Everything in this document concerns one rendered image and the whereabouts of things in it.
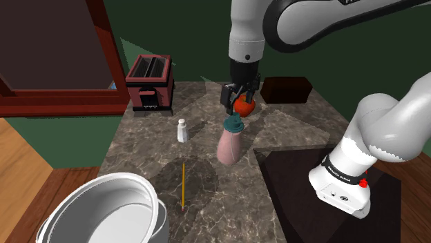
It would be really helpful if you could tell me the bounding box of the white salt shaker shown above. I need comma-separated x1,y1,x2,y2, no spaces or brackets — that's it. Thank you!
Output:
177,118,189,144

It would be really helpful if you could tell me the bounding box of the dark brown bread loaf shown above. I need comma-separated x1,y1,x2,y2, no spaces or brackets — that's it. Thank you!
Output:
260,76,314,105

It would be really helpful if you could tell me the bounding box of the dark robot stand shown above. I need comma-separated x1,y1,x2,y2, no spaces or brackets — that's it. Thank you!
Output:
253,146,403,243

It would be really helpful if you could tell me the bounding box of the yellow pencil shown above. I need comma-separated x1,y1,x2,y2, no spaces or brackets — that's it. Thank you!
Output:
181,162,186,213

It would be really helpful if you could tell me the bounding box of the red apple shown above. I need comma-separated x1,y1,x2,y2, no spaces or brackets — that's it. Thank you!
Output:
234,95,256,118

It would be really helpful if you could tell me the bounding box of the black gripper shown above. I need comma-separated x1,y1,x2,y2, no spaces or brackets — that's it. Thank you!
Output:
220,59,261,115

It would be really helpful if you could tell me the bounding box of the white pot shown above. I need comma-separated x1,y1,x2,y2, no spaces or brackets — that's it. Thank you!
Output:
35,172,170,243

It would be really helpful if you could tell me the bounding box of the pink bottle with teal cap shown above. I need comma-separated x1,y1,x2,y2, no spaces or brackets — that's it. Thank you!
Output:
216,112,245,166

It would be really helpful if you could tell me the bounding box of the red framed window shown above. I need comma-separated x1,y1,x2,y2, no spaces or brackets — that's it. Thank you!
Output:
0,0,131,118

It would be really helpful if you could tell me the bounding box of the red toaster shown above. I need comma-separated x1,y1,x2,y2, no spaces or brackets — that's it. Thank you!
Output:
125,54,175,113

